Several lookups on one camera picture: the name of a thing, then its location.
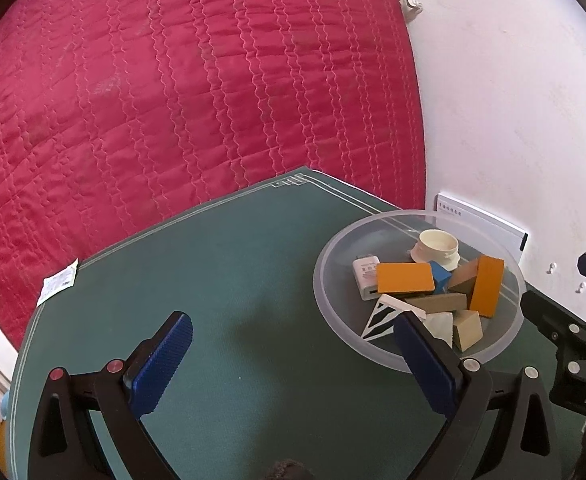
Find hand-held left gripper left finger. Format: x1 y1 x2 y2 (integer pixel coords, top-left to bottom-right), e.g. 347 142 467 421
28 310 194 480

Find dark fuzzy cloth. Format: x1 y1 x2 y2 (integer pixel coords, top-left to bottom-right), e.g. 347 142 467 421
265 457 314 480

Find red quilted blanket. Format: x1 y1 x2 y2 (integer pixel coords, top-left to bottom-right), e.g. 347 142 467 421
0 0 428 346

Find large orange striped block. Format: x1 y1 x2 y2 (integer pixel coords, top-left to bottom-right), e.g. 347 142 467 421
468 255 506 318

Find white paper slip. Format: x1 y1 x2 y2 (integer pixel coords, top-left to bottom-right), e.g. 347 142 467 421
36 258 80 307

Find small orange striped block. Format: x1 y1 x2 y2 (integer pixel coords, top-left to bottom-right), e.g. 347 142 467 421
376 261 435 295

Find beige striped-end wooden block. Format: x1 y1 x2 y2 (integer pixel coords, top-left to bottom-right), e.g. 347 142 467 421
452 310 484 352

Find wooden wedge with white face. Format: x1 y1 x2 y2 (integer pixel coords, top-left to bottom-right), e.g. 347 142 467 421
423 311 455 351

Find grey-brown rectangular wooden block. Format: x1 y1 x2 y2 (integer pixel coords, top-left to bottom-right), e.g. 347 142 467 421
405 259 480 315

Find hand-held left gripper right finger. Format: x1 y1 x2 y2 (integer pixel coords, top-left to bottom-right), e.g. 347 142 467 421
393 312 561 480

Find clear plastic bowl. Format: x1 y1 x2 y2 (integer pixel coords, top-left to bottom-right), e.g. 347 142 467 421
313 209 526 375

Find white flat panel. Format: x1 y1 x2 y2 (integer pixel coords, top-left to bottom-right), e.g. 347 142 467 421
434 191 530 251

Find white round discs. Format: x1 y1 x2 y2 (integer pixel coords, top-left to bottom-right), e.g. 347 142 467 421
412 229 460 267

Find white plug charger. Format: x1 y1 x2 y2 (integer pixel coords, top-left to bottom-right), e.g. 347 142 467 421
351 256 381 301

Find blue block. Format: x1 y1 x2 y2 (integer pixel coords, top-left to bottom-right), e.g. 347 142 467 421
428 260 454 295

